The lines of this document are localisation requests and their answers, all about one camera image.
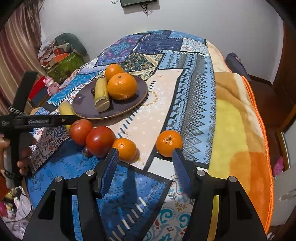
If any red tomato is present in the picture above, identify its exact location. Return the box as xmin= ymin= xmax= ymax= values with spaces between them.
xmin=86 ymin=126 xmax=116 ymax=158
xmin=70 ymin=119 xmax=93 ymax=146

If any patchwork patterned bedspread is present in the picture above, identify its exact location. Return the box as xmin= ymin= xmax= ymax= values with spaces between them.
xmin=25 ymin=29 xmax=217 ymax=241

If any mandarin orange near tomatoes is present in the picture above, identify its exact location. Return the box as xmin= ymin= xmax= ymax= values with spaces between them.
xmin=112 ymin=138 xmax=137 ymax=163

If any brown wooden door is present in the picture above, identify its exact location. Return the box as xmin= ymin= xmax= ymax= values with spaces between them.
xmin=250 ymin=24 xmax=295 ymax=167

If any wall mounted black monitor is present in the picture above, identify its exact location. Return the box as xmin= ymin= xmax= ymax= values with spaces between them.
xmin=120 ymin=0 xmax=157 ymax=8

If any small mandarin orange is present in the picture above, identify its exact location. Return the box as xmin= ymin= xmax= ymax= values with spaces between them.
xmin=105 ymin=63 xmax=125 ymax=81

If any large orange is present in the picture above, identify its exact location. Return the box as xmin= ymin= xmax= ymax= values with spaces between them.
xmin=107 ymin=73 xmax=137 ymax=100

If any dark purple round plate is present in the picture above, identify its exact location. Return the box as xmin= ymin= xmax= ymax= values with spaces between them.
xmin=72 ymin=75 xmax=148 ymax=120

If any striped curtain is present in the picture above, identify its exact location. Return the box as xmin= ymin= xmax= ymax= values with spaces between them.
xmin=1 ymin=1 xmax=45 ymax=115

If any yellow banana piece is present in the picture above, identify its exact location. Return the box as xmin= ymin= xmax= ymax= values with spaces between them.
xmin=94 ymin=77 xmax=110 ymax=113
xmin=58 ymin=100 xmax=76 ymax=132

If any orange yellow fleece blanket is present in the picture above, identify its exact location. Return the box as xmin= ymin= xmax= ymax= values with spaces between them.
xmin=207 ymin=42 xmax=274 ymax=232

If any small dark red fruit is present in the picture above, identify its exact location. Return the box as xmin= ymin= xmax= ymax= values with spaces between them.
xmin=83 ymin=146 xmax=93 ymax=158

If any mandarin orange on bedspread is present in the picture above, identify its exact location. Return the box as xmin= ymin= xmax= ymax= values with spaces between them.
xmin=156 ymin=130 xmax=183 ymax=157

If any pink plush toy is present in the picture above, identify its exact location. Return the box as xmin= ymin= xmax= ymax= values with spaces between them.
xmin=43 ymin=76 xmax=60 ymax=96

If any dark green pillow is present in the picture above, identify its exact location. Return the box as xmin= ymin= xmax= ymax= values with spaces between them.
xmin=55 ymin=33 xmax=87 ymax=56

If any green patterned box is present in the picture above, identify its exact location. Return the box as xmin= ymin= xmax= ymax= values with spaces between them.
xmin=47 ymin=53 xmax=84 ymax=84

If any left hand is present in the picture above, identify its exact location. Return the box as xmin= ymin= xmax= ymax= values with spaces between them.
xmin=0 ymin=133 xmax=37 ymax=178

